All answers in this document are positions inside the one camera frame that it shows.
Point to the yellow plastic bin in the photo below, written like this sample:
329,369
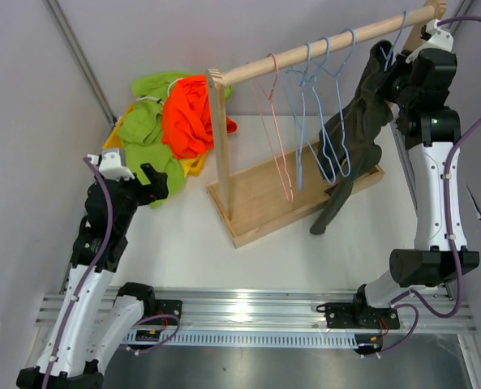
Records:
113,139

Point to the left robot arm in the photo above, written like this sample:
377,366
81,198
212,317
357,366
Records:
79,350

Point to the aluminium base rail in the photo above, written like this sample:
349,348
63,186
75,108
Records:
266,318

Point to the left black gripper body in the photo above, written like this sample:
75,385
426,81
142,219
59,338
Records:
135,194

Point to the orange shorts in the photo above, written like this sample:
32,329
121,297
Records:
186,119

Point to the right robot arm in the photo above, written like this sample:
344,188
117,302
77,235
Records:
433,270

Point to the blue hanger of orange shorts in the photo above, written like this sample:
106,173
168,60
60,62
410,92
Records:
345,166

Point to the yellow shorts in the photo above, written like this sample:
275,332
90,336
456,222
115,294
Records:
192,167

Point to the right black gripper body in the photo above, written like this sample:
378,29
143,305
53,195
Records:
399,89

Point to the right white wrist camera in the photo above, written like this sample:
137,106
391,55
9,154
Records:
434,37

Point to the blue hanger of olive shorts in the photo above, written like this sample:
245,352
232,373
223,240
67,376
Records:
394,44

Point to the dark olive shorts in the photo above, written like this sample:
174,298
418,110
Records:
365,115

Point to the pink wire hanger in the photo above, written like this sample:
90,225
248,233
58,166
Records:
276,133

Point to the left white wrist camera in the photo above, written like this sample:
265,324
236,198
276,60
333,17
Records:
111,164

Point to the blue hanger of yellow shorts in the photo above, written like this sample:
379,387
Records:
299,117

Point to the lime green shorts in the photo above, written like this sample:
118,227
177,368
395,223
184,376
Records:
141,132

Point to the blue hanger of green shorts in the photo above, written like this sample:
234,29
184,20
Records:
323,159

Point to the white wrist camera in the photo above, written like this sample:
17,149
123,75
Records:
111,164
434,37

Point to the wooden clothes rack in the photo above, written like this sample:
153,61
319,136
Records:
247,201

